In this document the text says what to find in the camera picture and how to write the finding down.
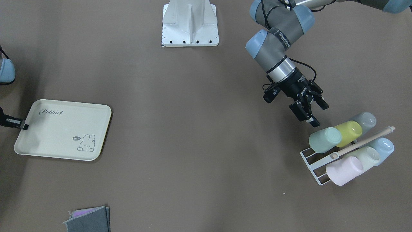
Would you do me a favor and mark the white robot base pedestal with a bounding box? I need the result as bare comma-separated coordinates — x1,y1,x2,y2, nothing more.
161,0,219,47

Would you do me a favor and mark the green cup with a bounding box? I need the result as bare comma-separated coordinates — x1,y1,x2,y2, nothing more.
309,127,342,154

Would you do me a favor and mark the cream rabbit tray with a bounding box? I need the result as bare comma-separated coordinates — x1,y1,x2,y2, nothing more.
14,99,112,161

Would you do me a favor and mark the white cup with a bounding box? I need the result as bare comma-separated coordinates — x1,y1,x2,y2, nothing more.
344,146,380,172

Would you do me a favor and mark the white wire cup rack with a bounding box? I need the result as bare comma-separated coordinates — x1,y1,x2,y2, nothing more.
300,140,357,186

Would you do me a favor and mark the pink cup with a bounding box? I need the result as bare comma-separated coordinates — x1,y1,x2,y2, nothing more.
326,156,364,186

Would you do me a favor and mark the folded grey cloth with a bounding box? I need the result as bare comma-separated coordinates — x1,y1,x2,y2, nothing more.
63,206,111,232

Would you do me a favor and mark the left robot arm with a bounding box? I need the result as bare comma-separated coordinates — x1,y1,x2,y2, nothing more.
245,0,411,129

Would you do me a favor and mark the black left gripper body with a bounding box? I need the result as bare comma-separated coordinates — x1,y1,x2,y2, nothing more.
280,68,322,101

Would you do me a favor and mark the yellow cup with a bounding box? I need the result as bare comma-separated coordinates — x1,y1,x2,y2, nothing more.
334,120,362,147

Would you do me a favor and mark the grey cup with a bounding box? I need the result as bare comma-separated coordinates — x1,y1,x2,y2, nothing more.
349,112,377,135

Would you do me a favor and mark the light blue cup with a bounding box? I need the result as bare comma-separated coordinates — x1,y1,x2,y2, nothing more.
369,138,395,166

